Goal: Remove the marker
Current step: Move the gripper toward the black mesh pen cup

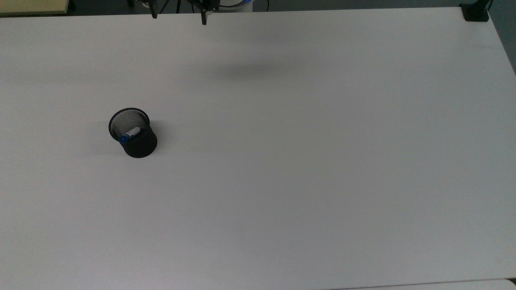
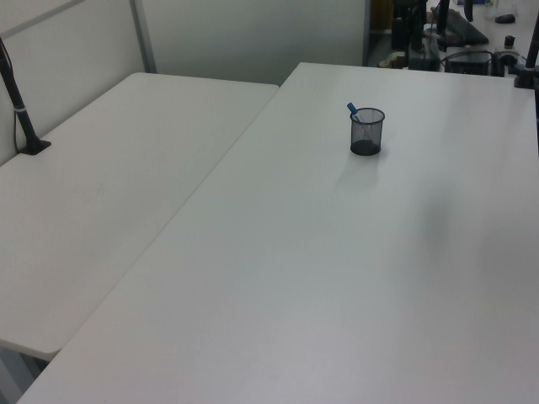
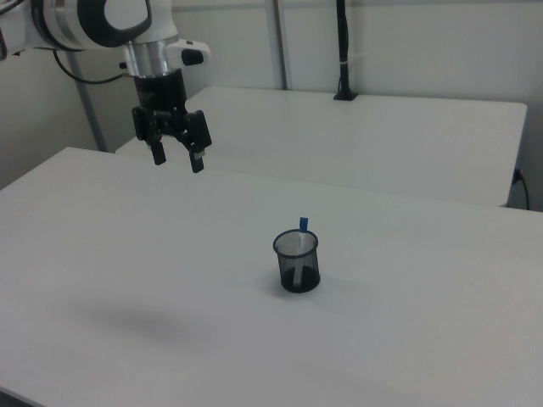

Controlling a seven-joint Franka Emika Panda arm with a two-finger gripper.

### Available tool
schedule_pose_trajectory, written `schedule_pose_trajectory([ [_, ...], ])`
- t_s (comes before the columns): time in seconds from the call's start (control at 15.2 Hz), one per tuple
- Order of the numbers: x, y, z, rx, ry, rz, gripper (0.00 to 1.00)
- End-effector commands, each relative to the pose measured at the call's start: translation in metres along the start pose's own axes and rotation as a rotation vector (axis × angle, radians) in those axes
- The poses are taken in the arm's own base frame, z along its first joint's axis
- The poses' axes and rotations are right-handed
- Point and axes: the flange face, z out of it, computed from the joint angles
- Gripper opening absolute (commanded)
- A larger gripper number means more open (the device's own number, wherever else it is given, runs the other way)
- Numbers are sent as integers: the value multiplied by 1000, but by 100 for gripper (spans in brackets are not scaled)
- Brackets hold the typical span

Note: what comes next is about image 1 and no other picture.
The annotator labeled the black pole clamp mount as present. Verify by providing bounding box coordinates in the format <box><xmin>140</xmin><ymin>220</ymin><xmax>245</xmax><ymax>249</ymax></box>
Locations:
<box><xmin>460</xmin><ymin>0</ymin><xmax>493</xmax><ymax>22</ymax></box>

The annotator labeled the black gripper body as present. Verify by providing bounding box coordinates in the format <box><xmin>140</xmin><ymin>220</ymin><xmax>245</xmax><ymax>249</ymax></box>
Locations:
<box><xmin>147</xmin><ymin>0</ymin><xmax>221</xmax><ymax>12</ymax></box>

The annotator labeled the white marker with blue cap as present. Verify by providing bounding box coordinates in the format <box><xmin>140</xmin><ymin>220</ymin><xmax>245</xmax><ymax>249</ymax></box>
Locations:
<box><xmin>119</xmin><ymin>127</ymin><xmax>141</xmax><ymax>143</ymax></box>

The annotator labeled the beige table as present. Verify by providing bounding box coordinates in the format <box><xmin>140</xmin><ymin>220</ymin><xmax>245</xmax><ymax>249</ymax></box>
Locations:
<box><xmin>0</xmin><ymin>0</ymin><xmax>70</xmax><ymax>17</ymax></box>

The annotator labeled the black mesh pen cup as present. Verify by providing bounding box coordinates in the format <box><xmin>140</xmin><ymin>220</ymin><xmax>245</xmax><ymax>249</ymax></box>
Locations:
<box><xmin>108</xmin><ymin>108</ymin><xmax>158</xmax><ymax>159</ymax></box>

